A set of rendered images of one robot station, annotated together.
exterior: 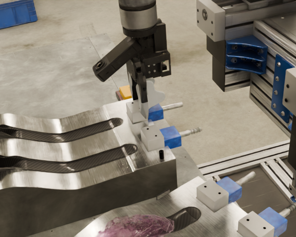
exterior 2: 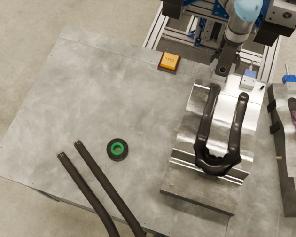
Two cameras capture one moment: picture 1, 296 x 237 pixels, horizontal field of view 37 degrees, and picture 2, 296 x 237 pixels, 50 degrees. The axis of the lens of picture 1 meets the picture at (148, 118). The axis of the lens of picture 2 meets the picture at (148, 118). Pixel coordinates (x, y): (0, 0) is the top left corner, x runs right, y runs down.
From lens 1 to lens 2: 111 cm
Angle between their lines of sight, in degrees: 46
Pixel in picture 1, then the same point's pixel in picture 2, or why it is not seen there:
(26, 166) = (233, 145)
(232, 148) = (114, 34)
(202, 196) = (291, 91)
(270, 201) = (185, 54)
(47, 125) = (191, 118)
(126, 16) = (243, 37)
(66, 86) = (118, 85)
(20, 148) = (219, 140)
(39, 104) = (125, 108)
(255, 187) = (172, 51)
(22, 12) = not seen: outside the picture
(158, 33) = not seen: hidden behind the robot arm
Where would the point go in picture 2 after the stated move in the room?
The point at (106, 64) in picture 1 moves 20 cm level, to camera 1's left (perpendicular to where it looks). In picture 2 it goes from (228, 67) to (197, 113)
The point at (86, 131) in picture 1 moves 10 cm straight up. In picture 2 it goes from (209, 104) to (214, 91)
